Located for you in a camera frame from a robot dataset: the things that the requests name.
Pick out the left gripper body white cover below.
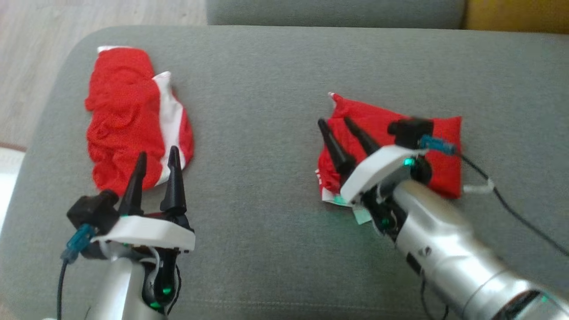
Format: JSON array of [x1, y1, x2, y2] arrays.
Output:
[[91, 214, 196, 311]]

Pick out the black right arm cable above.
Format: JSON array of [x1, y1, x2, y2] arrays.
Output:
[[420, 136, 569, 259]]

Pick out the yellow sofa backrest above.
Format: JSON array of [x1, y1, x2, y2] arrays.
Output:
[[462, 0, 569, 34]]

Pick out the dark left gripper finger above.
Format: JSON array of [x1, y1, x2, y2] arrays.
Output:
[[160, 145, 188, 219], [117, 151, 148, 216]]

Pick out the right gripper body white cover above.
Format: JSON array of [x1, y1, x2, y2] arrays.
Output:
[[340, 144, 434, 241]]

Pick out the red shorts white side stripe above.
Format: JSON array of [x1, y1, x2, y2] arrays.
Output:
[[84, 45, 195, 197]]

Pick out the large grey sofa seat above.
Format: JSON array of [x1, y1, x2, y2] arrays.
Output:
[[0, 25, 569, 320]]

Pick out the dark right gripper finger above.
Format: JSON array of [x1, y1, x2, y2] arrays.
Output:
[[317, 118, 357, 178], [344, 116, 382, 156]]

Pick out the red basketball jersey white sleeves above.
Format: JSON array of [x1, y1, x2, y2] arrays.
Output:
[[315, 92, 464, 219]]

